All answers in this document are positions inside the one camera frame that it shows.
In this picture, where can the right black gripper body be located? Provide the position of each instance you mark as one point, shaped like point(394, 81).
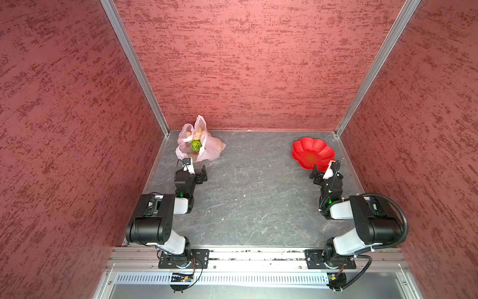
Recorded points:
point(319, 177)

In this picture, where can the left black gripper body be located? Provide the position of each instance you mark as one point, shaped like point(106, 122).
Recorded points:
point(198, 176)

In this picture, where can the red flower-shaped plastic bowl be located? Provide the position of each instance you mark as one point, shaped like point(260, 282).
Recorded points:
point(313, 153)

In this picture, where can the pink plastic bag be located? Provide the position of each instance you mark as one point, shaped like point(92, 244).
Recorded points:
point(211, 147)

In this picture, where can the green fake fruit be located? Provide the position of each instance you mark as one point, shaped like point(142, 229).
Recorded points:
point(195, 146)

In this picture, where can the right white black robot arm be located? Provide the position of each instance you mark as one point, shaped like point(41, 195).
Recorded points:
point(379, 223)

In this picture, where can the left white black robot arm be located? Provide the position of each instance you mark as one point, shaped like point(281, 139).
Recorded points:
point(151, 224)

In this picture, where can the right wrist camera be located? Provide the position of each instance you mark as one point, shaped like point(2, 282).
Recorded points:
point(329, 173)

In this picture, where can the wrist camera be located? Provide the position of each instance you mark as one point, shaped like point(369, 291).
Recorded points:
point(329, 173)
point(188, 164)

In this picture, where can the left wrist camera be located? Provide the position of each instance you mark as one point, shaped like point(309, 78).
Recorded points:
point(188, 164)

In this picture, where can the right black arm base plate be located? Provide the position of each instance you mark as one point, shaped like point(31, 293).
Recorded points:
point(316, 259)

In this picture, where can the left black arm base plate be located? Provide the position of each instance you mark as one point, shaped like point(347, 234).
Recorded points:
point(192, 259)

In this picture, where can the aluminium mounting rail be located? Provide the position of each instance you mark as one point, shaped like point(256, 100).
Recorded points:
point(230, 259)

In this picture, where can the perforated metal cable tray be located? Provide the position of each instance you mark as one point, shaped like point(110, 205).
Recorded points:
point(224, 278)

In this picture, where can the left aluminium corner post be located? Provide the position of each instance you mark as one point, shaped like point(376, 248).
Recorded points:
point(125, 42)

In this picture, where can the aluminium corner post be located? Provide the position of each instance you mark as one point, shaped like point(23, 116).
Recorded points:
point(125, 42)
point(407, 11)

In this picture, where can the right aluminium corner post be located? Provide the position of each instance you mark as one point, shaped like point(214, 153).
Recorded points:
point(407, 11)

